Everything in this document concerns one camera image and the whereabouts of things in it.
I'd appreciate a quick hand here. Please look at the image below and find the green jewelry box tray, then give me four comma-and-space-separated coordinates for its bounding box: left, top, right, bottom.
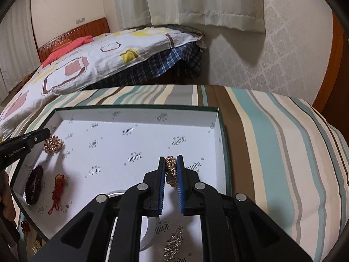
11, 105, 231, 247

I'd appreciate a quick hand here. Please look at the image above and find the red tassel charm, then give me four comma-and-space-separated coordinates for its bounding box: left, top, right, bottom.
21, 220, 31, 235

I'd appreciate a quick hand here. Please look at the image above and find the white window curtain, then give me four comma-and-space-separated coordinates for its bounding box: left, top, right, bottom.
114, 0, 265, 33

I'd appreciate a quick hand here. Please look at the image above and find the rose gold chain necklace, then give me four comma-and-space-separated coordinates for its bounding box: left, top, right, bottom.
164, 155, 179, 188

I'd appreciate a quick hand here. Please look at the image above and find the red knotted cord charm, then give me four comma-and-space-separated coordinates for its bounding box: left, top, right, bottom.
48, 174, 67, 215

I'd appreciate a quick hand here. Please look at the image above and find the wooden door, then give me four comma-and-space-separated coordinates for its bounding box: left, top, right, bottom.
312, 10, 349, 115

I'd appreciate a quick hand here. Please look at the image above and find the white jade bangle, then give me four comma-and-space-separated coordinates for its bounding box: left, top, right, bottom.
105, 189, 155, 262

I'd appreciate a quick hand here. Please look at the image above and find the bed with patterned quilt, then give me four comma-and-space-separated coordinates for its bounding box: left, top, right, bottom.
1, 27, 205, 138

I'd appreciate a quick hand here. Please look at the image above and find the silver rhinestone brooch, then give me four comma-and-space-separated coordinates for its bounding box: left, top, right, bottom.
163, 225, 183, 262

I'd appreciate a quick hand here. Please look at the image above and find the wooden headboard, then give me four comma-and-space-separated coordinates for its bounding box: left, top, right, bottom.
37, 17, 110, 62

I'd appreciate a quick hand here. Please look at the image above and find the left striped curtain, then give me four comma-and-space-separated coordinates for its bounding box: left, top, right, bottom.
1, 0, 41, 101

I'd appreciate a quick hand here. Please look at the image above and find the person's left hand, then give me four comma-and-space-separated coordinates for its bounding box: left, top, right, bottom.
1, 170, 16, 222

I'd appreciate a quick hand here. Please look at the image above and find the striped tablecloth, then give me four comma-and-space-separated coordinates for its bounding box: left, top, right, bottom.
1, 84, 348, 261

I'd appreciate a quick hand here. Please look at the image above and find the dark red bead bracelet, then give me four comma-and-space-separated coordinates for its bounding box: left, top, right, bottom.
24, 164, 45, 206

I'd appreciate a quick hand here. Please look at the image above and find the wall power outlet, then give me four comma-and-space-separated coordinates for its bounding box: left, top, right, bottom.
76, 18, 85, 24

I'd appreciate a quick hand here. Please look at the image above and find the gold crystal flower brooch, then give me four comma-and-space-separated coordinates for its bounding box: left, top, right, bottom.
43, 135, 65, 154

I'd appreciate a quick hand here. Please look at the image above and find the red pillow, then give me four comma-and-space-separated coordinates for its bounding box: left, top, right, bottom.
41, 36, 93, 67

